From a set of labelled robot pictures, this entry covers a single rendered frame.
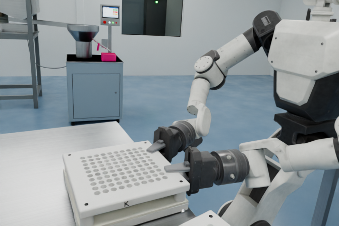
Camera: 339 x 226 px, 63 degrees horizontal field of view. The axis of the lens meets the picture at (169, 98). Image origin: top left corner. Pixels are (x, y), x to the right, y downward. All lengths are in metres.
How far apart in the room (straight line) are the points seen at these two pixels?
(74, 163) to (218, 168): 0.36
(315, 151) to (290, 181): 0.29
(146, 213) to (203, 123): 0.41
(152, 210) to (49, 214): 0.23
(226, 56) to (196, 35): 5.41
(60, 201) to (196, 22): 5.95
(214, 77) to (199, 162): 0.48
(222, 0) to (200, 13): 0.61
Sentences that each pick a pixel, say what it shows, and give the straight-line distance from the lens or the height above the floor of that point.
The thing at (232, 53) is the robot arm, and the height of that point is 1.18.
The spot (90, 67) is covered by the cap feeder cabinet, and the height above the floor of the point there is 0.69.
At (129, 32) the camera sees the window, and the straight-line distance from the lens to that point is 6.13.
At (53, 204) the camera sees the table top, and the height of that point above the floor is 0.87.
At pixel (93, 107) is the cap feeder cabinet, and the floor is 0.23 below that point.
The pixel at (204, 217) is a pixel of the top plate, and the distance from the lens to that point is 0.58.
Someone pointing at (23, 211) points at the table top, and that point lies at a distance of 0.74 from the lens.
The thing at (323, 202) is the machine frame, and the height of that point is 0.31.
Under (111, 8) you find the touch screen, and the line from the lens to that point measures 3.59.
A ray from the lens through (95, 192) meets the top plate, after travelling 0.63.
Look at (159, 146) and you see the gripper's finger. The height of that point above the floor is 0.95.
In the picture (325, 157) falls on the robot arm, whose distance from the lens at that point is 0.74.
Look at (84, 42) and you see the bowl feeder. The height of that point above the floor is 0.94.
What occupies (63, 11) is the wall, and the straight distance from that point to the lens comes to 5.90.
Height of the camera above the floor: 1.30
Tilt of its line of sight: 17 degrees down
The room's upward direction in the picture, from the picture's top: 4 degrees clockwise
